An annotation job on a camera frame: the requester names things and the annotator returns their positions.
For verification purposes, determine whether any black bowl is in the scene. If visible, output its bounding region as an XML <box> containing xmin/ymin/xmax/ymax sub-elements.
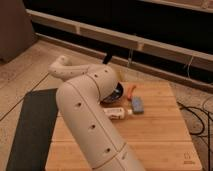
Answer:
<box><xmin>102</xmin><ymin>83</ymin><xmax>124</xmax><ymax>103</ymax></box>

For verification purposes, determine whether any brown cabinet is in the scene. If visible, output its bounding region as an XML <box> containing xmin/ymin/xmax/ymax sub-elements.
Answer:
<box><xmin>0</xmin><ymin>0</ymin><xmax>37</xmax><ymax>62</ymax></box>

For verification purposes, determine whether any black leg behind table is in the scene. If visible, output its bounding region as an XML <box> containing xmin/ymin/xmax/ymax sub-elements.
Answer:
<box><xmin>102</xmin><ymin>51</ymin><xmax>113</xmax><ymax>64</ymax></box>

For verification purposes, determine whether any white plastic bottle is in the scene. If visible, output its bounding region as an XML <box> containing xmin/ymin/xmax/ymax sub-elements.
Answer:
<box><xmin>104</xmin><ymin>107</ymin><xmax>132</xmax><ymax>120</ymax></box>

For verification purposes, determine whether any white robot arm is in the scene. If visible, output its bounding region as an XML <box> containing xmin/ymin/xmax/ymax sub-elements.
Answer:
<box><xmin>49</xmin><ymin>56</ymin><xmax>146</xmax><ymax>171</ymax></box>

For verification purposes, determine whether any orange pen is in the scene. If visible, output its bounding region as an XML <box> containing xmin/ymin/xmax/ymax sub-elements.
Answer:
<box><xmin>126</xmin><ymin>85</ymin><xmax>136</xmax><ymax>101</ymax></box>

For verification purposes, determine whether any white wooden rail shelf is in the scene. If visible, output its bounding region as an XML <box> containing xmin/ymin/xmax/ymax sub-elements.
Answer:
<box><xmin>27</xmin><ymin>9</ymin><xmax>213</xmax><ymax>71</ymax></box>

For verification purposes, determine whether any dark floor mat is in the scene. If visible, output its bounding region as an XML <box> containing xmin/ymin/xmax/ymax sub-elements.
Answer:
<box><xmin>6</xmin><ymin>89</ymin><xmax>58</xmax><ymax>171</ymax></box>

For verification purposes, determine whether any black cable on floor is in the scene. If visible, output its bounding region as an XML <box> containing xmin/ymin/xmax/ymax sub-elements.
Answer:
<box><xmin>177</xmin><ymin>100</ymin><xmax>213</xmax><ymax>151</ymax></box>

